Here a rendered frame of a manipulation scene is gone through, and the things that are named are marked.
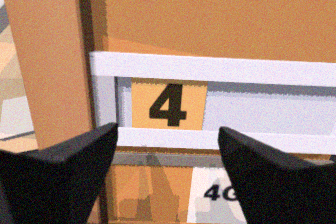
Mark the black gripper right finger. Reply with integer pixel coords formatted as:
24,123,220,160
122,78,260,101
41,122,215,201
217,126,336,224

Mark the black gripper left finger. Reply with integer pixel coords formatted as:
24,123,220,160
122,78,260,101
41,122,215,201
0,122,119,224

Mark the tan square tile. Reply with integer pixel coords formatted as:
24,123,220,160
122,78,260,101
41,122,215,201
131,77,208,131

